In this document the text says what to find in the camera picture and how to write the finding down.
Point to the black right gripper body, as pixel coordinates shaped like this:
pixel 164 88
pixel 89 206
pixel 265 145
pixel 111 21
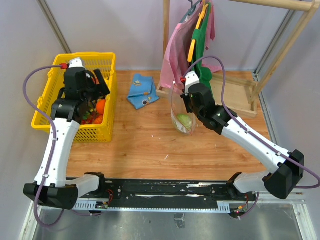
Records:
pixel 190 108

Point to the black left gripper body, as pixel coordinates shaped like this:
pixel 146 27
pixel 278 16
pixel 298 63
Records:
pixel 93 91

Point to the green cabbage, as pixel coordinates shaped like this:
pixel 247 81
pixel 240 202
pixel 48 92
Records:
pixel 185 120

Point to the clear zip bag orange zipper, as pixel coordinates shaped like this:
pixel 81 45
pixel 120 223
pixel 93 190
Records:
pixel 177 106

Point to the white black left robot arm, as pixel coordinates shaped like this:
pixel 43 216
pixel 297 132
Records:
pixel 50 187

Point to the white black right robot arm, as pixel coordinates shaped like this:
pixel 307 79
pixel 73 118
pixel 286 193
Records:
pixel 283 168

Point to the yellow plastic basket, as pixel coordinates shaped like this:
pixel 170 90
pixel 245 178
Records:
pixel 72 110

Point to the green hanging shirt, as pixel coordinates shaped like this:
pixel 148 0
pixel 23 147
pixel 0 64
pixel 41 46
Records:
pixel 204 73

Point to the blue cartoon print cloth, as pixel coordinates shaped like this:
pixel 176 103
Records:
pixel 142 91

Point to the pink hanging shirt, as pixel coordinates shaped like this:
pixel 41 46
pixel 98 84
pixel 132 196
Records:
pixel 175 62

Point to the grey clothes hanger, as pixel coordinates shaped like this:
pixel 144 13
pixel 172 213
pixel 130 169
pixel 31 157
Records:
pixel 190 11

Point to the yellow clothes hanger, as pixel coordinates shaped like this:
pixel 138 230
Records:
pixel 198 40

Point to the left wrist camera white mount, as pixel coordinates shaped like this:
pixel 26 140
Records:
pixel 74 66

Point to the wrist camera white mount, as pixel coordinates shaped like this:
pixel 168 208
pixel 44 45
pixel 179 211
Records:
pixel 189 80
pixel 74 66

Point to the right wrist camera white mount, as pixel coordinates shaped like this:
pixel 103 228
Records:
pixel 189 80

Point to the wooden clothes rack frame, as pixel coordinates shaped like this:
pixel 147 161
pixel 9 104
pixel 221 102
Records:
pixel 246 32

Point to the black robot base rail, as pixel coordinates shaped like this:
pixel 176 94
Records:
pixel 167 196

